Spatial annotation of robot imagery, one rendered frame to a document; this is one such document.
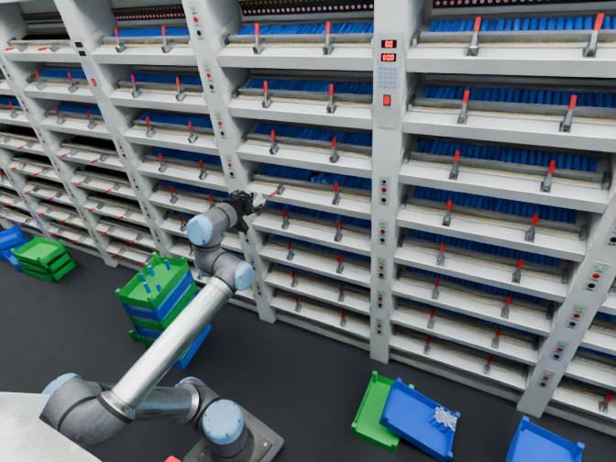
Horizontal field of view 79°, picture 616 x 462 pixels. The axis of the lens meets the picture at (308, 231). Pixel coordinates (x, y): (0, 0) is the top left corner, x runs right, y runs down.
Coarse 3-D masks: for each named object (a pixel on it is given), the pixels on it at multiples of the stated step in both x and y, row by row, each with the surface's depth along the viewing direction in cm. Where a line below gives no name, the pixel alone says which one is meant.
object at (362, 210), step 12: (252, 168) 174; (252, 180) 172; (264, 192) 167; (288, 192) 164; (300, 192) 162; (312, 192) 161; (300, 204) 162; (312, 204) 159; (324, 204) 155; (348, 204) 152; (360, 204) 151; (360, 216) 151
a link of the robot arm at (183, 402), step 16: (64, 384) 105; (80, 384) 107; (96, 384) 112; (112, 384) 119; (176, 384) 158; (192, 384) 154; (48, 400) 102; (64, 400) 101; (80, 400) 101; (144, 400) 125; (160, 400) 132; (176, 400) 140; (192, 400) 148; (208, 400) 152; (48, 416) 101; (64, 416) 98; (144, 416) 127; (160, 416) 134; (176, 416) 142; (192, 416) 147
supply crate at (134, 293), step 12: (156, 252) 200; (156, 264) 203; (180, 264) 200; (156, 276) 196; (168, 276) 195; (180, 276) 192; (132, 288) 189; (144, 288) 190; (156, 288) 189; (168, 288) 184; (120, 300) 182; (132, 300) 178; (144, 300) 183; (156, 300) 177
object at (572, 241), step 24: (408, 192) 149; (432, 192) 144; (456, 192) 141; (408, 216) 142; (432, 216) 139; (456, 216) 136; (480, 216) 134; (504, 216) 130; (528, 216) 128; (552, 216) 126; (576, 216) 126; (480, 240) 133; (504, 240) 128; (528, 240) 125; (552, 240) 123; (576, 240) 121
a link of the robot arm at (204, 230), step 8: (216, 208) 128; (200, 216) 122; (208, 216) 123; (216, 216) 125; (224, 216) 127; (192, 224) 121; (200, 224) 120; (208, 224) 121; (216, 224) 124; (224, 224) 127; (192, 232) 122; (200, 232) 121; (208, 232) 120; (216, 232) 124; (192, 240) 123; (200, 240) 122; (208, 240) 122; (216, 240) 126
